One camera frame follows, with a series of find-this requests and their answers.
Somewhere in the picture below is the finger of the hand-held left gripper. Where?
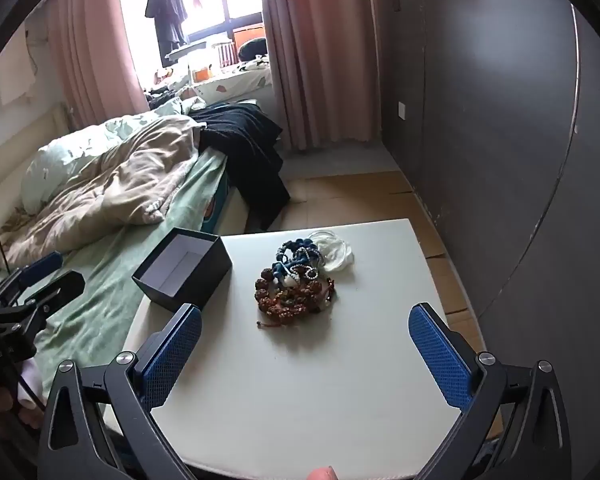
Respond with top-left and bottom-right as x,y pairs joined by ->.
0,251 -> 64,311
0,270 -> 86,346

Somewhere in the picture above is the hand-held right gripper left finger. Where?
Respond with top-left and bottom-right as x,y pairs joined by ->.
39,303 -> 203,480

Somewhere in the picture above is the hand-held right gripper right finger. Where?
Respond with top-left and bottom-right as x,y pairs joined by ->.
408,303 -> 573,480

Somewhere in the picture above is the black gift box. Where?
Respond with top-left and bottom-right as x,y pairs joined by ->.
131,227 -> 232,313

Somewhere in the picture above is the brown wooden bead bracelet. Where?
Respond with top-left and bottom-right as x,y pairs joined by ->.
254,265 -> 339,331

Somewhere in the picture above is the bright blue cord ornament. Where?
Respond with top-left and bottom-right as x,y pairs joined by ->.
271,258 -> 307,287

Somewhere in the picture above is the white cloth pouch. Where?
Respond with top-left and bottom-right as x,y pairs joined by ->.
307,230 -> 356,275

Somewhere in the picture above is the blue-grey bead bracelet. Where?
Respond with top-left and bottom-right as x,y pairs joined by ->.
278,239 -> 327,281

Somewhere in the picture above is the person's left hand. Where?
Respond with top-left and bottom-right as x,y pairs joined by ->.
0,389 -> 43,442

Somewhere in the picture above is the green bed sheet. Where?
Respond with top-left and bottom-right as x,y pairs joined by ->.
32,145 -> 231,386

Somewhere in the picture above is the pale green printed duvet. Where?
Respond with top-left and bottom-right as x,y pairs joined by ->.
20,97 -> 207,213

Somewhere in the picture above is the beige quilt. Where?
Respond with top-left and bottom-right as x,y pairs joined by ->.
5,115 -> 203,261

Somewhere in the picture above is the pink curtain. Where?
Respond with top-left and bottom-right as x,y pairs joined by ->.
45,0 -> 152,132
259,0 -> 388,152

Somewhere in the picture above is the black clothing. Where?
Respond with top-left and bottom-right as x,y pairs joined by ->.
192,102 -> 291,231

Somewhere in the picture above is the dark grey wardrobe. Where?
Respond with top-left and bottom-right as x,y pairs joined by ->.
370,0 -> 600,361

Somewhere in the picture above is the floral printed cushion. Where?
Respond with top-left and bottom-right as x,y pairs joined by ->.
190,54 -> 274,107

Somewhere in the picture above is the hanging dark garment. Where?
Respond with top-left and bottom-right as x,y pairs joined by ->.
144,0 -> 189,57

